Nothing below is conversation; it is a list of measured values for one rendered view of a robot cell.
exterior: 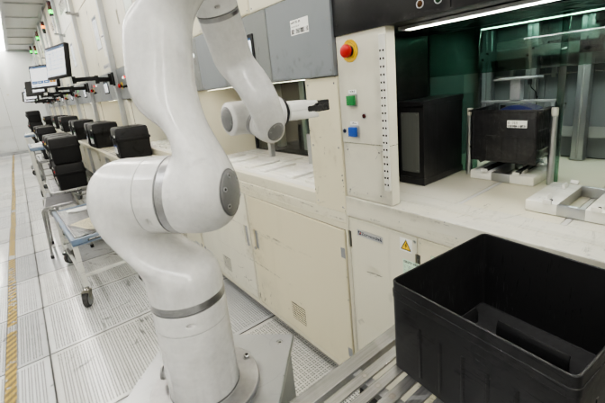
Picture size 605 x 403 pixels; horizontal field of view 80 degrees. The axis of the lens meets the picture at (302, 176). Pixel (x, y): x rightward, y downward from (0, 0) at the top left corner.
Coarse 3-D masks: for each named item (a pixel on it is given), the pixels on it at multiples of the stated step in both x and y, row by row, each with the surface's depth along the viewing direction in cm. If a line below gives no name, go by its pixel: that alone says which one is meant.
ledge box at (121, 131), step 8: (112, 128) 301; (120, 128) 289; (128, 128) 291; (136, 128) 294; (144, 128) 297; (112, 136) 302; (120, 136) 288; (128, 136) 291; (136, 136) 294; (144, 136) 297; (120, 144) 289; (128, 144) 292; (136, 144) 296; (144, 144) 299; (120, 152) 291; (128, 152) 293; (136, 152) 297; (144, 152) 300
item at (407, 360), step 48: (480, 240) 75; (432, 288) 68; (480, 288) 78; (528, 288) 70; (576, 288) 62; (432, 336) 56; (480, 336) 49; (528, 336) 64; (576, 336) 64; (432, 384) 58; (480, 384) 50; (528, 384) 44; (576, 384) 40
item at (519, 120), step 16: (496, 80) 125; (512, 80) 123; (512, 96) 124; (480, 112) 126; (496, 112) 122; (512, 112) 118; (528, 112) 114; (544, 112) 115; (480, 128) 127; (496, 128) 123; (512, 128) 119; (528, 128) 115; (544, 128) 117; (480, 144) 128; (496, 144) 124; (512, 144) 120; (528, 144) 116; (544, 144) 119; (480, 160) 130; (496, 160) 125; (512, 160) 121; (528, 160) 117
